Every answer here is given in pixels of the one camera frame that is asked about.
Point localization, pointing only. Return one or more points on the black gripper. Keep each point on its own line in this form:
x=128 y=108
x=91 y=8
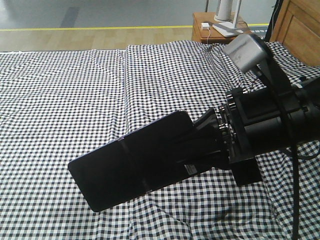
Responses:
x=257 y=128

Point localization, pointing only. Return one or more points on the black folding smartphone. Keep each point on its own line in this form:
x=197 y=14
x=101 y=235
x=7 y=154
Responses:
x=133 y=165

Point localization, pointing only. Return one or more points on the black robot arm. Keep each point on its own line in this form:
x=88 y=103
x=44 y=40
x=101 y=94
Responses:
x=299 y=106

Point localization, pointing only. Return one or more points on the white desk lamp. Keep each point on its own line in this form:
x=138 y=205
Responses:
x=233 y=27

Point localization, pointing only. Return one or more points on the white charger adapter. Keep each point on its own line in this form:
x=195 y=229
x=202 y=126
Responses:
x=205 y=26

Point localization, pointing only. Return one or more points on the wooden nightstand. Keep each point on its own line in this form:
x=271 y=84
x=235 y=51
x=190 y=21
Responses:
x=210 y=36

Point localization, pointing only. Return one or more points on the white cylindrical appliance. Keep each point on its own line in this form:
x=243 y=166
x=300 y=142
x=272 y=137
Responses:
x=223 y=11

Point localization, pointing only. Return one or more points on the wooden headboard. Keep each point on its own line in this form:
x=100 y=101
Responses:
x=297 y=28

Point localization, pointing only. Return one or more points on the black white checkered bedsheet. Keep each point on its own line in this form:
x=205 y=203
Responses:
x=58 y=105

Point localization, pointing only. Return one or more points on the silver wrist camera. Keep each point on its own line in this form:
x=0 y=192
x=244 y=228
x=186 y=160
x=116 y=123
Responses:
x=247 y=51

